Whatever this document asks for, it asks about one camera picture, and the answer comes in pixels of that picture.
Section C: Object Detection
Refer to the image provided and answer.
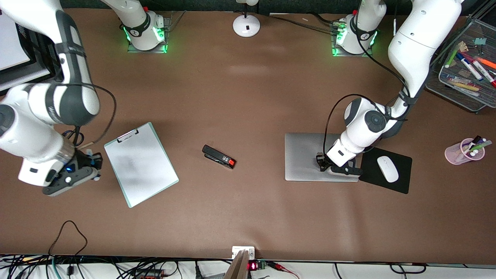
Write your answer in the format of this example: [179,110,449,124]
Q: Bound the silver laptop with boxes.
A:
[284,133,359,183]

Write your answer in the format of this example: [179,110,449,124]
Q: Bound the green marker in pink cup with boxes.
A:
[471,140,493,153]

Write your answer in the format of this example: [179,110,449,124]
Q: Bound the blue and white marker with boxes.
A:
[456,52,483,81]

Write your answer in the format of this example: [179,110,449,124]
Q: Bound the red and white marker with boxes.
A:
[470,60,496,88]

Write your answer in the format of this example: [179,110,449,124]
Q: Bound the mint clipboard with white paper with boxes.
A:
[104,122,179,208]

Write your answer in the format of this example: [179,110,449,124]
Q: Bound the white computer mouse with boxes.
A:
[377,156,400,183]

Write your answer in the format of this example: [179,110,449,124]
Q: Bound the black mouse pad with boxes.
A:
[359,145,413,195]

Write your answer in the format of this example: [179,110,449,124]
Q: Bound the black stapler with red end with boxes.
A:
[202,145,236,170]

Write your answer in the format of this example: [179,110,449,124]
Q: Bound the black stacked paper tray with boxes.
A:
[0,12,62,93]

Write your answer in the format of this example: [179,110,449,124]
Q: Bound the white mounting block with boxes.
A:
[232,246,255,260]

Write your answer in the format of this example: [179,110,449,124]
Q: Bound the pink mesh cup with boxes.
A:
[445,138,486,165]

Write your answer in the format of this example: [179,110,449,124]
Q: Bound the white round lamp base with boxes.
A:
[233,0,261,38]

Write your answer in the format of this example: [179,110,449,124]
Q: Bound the yellow flat pen pack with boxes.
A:
[449,79,482,92]

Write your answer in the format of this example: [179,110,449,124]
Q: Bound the black blue-handled scissors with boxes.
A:
[61,130,84,148]

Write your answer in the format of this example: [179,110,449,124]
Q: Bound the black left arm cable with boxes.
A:
[323,0,412,156]

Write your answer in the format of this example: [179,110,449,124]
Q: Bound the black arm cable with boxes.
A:
[323,0,412,156]
[72,83,117,148]

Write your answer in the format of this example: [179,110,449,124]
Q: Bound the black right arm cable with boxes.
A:
[72,83,117,148]

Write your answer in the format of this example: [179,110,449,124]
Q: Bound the black looped cable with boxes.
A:
[48,220,88,257]

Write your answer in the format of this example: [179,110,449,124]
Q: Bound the tangle of floor cables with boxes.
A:
[0,254,233,279]

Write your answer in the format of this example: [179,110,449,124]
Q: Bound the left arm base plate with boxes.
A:
[331,20,375,58]

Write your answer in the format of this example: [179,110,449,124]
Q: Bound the red wire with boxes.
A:
[267,262,300,279]

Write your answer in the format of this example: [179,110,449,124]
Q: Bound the wooden camera stand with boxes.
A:
[224,250,250,279]

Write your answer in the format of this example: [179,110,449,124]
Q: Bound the black table cables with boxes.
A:
[267,14,343,33]

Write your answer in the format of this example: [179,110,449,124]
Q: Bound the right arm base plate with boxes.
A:
[127,15,172,54]

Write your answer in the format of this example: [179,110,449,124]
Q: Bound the black wire mesh organizer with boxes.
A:
[425,15,496,114]

